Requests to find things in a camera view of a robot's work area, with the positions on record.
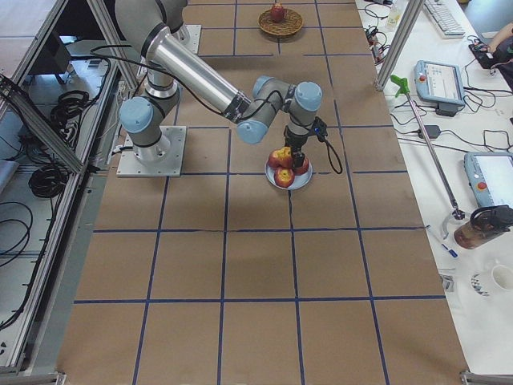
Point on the blue teach pendant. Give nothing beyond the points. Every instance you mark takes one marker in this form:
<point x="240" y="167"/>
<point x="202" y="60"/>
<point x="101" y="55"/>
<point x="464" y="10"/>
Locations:
<point x="439" y="82"/>
<point x="490" y="177"/>

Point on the green handled reach grabber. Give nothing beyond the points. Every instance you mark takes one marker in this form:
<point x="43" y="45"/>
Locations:
<point x="457" y="216"/>

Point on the blue pen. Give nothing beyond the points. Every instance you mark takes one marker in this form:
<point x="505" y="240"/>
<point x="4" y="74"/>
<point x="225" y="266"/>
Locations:
<point x="448" y="249"/>

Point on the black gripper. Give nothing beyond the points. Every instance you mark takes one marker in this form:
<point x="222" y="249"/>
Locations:
<point x="293" y="142"/>

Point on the light blue plate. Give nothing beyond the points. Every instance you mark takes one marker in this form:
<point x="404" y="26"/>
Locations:
<point x="299" y="182"/>

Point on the white mug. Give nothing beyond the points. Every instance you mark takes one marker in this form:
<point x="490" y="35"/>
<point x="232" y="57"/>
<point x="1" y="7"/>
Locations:
<point x="494" y="281"/>

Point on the clear plastic bottle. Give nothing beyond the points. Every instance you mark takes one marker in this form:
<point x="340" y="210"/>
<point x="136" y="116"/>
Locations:
<point x="395" y="14"/>

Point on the white keyboard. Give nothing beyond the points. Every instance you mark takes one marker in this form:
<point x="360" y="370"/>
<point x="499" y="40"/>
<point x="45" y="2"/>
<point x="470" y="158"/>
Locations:
<point x="443" y="20"/>

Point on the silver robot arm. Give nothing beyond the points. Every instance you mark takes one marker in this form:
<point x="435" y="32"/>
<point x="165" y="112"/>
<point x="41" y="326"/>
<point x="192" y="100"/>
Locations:
<point x="152" y="29"/>

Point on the woven wicker basket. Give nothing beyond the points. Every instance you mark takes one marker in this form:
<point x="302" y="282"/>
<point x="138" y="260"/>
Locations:
<point x="289" y="25"/>

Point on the aluminium frame post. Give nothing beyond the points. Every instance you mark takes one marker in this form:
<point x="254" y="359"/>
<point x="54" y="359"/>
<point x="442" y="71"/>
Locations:
<point x="409" y="16"/>

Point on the red yellow apple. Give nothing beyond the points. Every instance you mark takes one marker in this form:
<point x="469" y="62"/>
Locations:
<point x="285" y="157"/>

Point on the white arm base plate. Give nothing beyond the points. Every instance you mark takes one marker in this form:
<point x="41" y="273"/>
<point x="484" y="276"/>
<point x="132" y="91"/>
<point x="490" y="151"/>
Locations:
<point x="189" y="36"/>
<point x="165" y="158"/>

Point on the dark red apple in basket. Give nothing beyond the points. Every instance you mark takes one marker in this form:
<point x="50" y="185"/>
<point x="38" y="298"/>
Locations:
<point x="277" y="13"/>

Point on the red apple on plate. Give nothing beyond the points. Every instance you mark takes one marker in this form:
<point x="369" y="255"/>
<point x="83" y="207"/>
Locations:
<point x="274" y="159"/>
<point x="303" y="169"/>
<point x="283" y="177"/>

